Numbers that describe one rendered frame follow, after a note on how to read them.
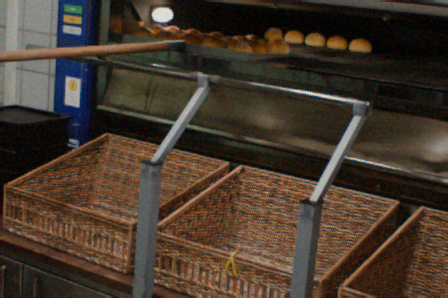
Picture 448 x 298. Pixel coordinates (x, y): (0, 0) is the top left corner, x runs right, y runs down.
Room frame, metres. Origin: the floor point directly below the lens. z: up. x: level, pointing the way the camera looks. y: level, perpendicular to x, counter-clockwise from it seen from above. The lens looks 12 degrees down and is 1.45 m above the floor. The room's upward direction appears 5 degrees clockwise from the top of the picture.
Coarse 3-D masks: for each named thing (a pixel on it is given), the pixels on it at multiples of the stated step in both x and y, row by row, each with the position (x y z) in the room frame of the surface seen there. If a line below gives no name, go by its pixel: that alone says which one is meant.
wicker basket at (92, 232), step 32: (64, 160) 2.82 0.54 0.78; (96, 160) 2.95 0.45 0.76; (128, 160) 2.91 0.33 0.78; (192, 160) 2.77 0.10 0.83; (32, 192) 2.71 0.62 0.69; (64, 192) 2.83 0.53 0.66; (96, 192) 2.94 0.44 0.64; (128, 192) 2.87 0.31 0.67; (160, 192) 2.80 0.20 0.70; (192, 192) 2.54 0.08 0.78; (32, 224) 2.55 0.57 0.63; (64, 224) 2.46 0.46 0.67; (96, 224) 2.39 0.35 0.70; (128, 224) 2.31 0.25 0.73; (96, 256) 2.38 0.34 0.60; (128, 256) 2.31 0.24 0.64
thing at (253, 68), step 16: (192, 64) 2.84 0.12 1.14; (208, 64) 2.80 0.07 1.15; (224, 64) 2.76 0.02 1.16; (240, 64) 2.73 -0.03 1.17; (256, 64) 2.70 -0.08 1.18; (272, 64) 2.72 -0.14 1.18; (288, 80) 2.63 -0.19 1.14; (304, 80) 2.60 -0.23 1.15; (320, 80) 2.57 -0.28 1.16; (336, 80) 2.54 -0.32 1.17; (352, 80) 2.51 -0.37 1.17; (368, 80) 2.49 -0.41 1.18; (384, 96) 2.45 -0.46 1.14; (400, 96) 2.42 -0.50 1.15; (416, 96) 2.39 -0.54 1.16; (432, 96) 2.37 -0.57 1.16
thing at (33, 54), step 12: (60, 48) 2.44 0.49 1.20; (72, 48) 2.48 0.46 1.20; (84, 48) 2.51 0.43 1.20; (96, 48) 2.55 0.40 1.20; (108, 48) 2.59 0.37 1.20; (120, 48) 2.64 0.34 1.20; (132, 48) 2.68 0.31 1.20; (144, 48) 2.73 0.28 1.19; (156, 48) 2.78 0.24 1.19; (168, 48) 2.83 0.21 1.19; (0, 60) 2.25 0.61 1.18; (12, 60) 2.29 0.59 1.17; (24, 60) 2.33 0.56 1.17
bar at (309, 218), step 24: (48, 48) 2.70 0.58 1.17; (144, 72) 2.47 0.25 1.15; (168, 72) 2.42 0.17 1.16; (192, 72) 2.38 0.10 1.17; (288, 96) 2.20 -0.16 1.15; (312, 96) 2.16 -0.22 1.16; (336, 96) 2.13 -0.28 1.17; (360, 120) 2.07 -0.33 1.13; (168, 144) 2.22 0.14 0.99; (144, 168) 2.16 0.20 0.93; (336, 168) 1.98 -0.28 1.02; (144, 192) 2.16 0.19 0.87; (144, 216) 2.16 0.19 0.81; (312, 216) 1.88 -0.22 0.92; (144, 240) 2.15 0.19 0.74; (312, 240) 1.89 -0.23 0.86; (144, 264) 2.15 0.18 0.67; (312, 264) 1.90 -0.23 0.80; (144, 288) 2.15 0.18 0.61; (312, 288) 1.91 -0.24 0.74
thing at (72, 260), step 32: (0, 224) 2.68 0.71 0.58; (0, 256) 2.55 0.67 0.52; (32, 256) 2.46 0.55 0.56; (64, 256) 2.42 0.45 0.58; (0, 288) 2.54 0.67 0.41; (32, 288) 2.47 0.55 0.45; (64, 288) 2.39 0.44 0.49; (96, 288) 2.32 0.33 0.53; (128, 288) 2.24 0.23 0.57; (160, 288) 2.23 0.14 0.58
